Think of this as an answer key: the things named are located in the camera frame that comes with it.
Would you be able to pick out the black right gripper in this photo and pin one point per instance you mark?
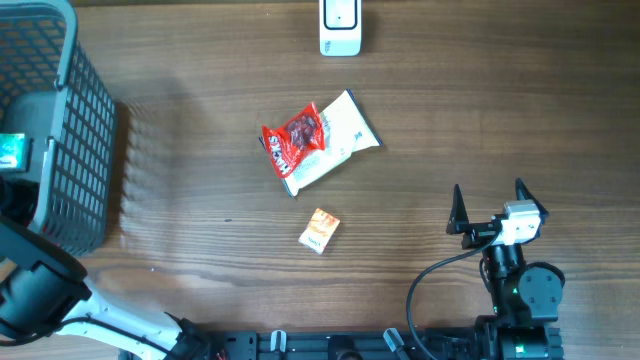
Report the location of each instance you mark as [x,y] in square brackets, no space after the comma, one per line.
[478,232]

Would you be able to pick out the white cream snack bag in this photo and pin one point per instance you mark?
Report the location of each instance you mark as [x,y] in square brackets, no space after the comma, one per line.
[346,132]

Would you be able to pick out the orange small box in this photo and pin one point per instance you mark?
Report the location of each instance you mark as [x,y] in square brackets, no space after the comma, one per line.
[319,231]

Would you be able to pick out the red candy bag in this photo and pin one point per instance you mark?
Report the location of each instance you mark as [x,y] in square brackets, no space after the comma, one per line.
[288,145]

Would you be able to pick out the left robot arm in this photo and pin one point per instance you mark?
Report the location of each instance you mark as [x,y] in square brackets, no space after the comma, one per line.
[48,293]

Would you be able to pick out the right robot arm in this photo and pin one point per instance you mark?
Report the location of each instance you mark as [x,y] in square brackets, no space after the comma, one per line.
[525,296]

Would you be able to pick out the white barcode scanner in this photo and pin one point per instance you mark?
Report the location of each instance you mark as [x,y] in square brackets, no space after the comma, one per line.
[340,27]

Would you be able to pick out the grey plastic mesh basket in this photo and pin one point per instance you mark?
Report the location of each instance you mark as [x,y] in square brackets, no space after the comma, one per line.
[51,92]

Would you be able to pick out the teal small box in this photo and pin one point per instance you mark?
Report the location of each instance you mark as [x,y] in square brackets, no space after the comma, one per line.
[14,151]

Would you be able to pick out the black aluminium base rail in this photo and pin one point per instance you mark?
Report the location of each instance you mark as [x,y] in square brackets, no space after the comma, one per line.
[444,343]

